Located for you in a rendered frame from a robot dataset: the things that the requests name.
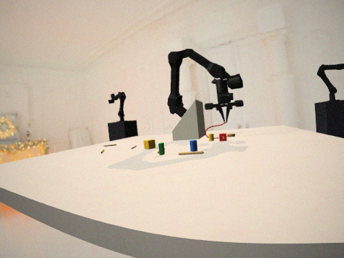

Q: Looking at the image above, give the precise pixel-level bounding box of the small green block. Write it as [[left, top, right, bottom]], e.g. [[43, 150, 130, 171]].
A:
[[158, 142, 165, 155]]

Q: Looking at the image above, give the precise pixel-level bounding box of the blue cylinder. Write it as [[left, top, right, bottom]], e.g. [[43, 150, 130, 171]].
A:
[[190, 140, 198, 152]]

